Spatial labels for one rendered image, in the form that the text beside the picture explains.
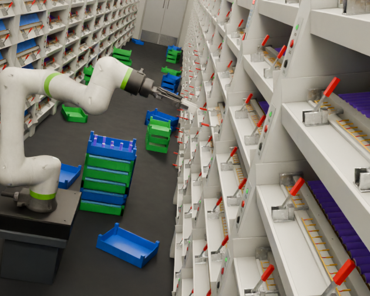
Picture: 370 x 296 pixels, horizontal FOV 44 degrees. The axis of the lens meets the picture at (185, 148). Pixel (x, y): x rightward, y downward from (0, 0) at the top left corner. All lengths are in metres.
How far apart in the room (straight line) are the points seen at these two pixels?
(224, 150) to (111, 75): 0.52
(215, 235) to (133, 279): 1.06
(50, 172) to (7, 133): 0.26
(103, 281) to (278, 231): 1.73
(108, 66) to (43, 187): 0.72
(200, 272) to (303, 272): 0.99
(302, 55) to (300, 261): 0.42
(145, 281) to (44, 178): 0.79
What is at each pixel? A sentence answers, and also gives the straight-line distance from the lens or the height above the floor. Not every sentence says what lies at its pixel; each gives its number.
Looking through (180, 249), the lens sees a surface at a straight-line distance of 2.53.
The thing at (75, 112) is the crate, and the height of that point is 0.00.
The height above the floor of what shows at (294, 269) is 1.13.
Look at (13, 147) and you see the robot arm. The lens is 2.13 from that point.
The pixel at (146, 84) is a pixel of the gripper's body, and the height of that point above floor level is 1.10.
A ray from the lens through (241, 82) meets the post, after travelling 1.68.
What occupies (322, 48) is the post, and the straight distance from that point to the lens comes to 0.98.
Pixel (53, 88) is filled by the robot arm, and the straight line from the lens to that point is 2.05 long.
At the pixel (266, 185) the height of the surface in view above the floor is 1.13.
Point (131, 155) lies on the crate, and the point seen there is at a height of 0.43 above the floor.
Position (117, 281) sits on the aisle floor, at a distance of 2.51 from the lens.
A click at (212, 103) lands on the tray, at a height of 0.96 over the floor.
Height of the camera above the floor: 1.49
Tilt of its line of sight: 19 degrees down
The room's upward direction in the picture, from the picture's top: 14 degrees clockwise
